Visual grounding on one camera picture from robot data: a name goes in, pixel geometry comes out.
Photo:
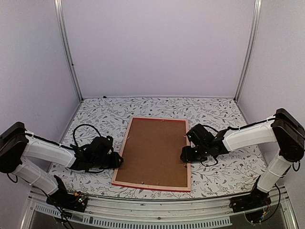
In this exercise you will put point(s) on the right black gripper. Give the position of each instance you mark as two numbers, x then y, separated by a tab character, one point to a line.
187	156

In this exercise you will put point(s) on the right aluminium corner post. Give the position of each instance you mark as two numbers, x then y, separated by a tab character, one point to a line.
249	50

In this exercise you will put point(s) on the aluminium corner post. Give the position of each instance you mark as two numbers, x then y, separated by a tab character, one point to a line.
249	50
66	47

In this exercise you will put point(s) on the floral patterned table cover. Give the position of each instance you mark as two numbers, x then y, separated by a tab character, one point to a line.
235	172

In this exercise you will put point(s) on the red wooden picture frame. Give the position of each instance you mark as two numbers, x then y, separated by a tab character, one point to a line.
152	188

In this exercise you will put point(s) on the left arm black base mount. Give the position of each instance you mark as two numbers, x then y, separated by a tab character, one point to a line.
62	199

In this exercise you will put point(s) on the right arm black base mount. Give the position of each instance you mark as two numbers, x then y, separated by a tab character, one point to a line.
255	199

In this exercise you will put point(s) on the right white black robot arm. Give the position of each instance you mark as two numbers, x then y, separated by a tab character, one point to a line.
281	131

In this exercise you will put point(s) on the left aluminium corner post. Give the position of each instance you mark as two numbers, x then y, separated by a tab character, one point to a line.
66	47

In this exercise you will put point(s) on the brown cardboard backing board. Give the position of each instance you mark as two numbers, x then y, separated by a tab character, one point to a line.
152	152

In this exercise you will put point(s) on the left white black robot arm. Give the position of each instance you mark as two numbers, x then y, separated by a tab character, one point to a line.
17	145

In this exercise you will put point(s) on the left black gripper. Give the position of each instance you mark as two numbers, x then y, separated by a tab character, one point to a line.
114	164

